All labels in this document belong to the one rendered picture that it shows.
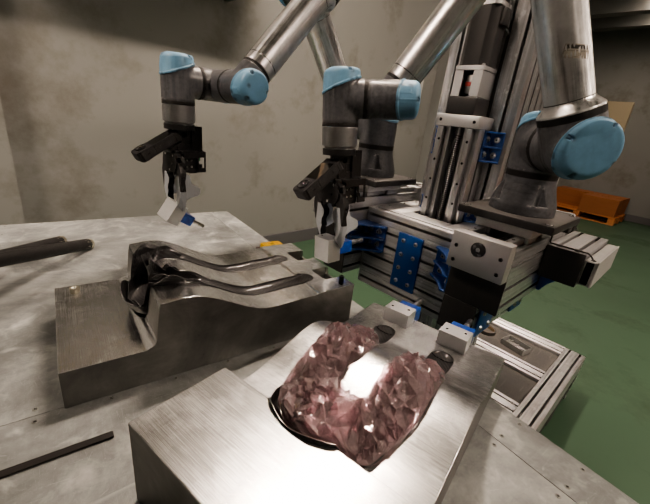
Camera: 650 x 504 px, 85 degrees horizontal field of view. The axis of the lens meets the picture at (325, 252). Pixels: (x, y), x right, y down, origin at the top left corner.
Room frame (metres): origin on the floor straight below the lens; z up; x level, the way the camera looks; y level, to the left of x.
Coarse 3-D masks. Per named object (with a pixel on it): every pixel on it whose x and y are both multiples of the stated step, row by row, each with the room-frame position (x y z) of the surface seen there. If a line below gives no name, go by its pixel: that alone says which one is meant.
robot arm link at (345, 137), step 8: (328, 128) 0.76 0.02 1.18; (336, 128) 0.75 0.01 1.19; (344, 128) 0.75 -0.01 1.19; (352, 128) 0.76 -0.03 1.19; (328, 136) 0.76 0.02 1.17; (336, 136) 0.75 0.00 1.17; (344, 136) 0.75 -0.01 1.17; (352, 136) 0.76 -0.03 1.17; (328, 144) 0.76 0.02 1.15; (336, 144) 0.75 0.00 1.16; (344, 144) 0.75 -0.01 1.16; (352, 144) 0.76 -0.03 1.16
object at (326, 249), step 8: (320, 240) 0.76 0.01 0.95; (328, 240) 0.74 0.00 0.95; (352, 240) 0.82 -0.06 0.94; (360, 240) 0.83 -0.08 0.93; (320, 248) 0.76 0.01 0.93; (328, 248) 0.74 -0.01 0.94; (336, 248) 0.75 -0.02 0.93; (344, 248) 0.77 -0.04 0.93; (320, 256) 0.76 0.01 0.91; (328, 256) 0.74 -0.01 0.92; (336, 256) 0.75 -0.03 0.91
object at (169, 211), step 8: (168, 200) 0.90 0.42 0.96; (160, 208) 0.90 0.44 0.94; (168, 208) 0.88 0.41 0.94; (176, 208) 0.88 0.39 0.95; (160, 216) 0.88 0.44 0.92; (168, 216) 0.87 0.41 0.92; (176, 216) 0.88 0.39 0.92; (184, 216) 0.90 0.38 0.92; (192, 216) 0.93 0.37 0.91; (176, 224) 0.89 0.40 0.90; (200, 224) 0.97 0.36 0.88
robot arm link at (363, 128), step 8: (360, 120) 1.24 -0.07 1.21; (368, 120) 1.21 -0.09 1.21; (376, 120) 1.20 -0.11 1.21; (384, 120) 1.20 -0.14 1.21; (392, 120) 1.21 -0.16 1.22; (360, 128) 1.24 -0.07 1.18; (368, 128) 1.21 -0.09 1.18; (376, 128) 1.20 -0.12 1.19; (384, 128) 1.20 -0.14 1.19; (392, 128) 1.21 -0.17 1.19; (360, 136) 1.24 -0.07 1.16; (368, 136) 1.21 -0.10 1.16; (376, 136) 1.20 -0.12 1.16; (384, 136) 1.20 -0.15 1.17; (392, 136) 1.22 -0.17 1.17; (376, 144) 1.20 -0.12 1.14; (384, 144) 1.20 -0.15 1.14; (392, 144) 1.22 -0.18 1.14
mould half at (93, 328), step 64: (128, 256) 0.64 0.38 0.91; (192, 256) 0.67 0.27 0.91; (256, 256) 0.76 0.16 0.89; (64, 320) 0.48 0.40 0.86; (128, 320) 0.50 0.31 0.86; (192, 320) 0.47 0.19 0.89; (256, 320) 0.53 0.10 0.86; (320, 320) 0.62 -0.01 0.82; (64, 384) 0.37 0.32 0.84; (128, 384) 0.41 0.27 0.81
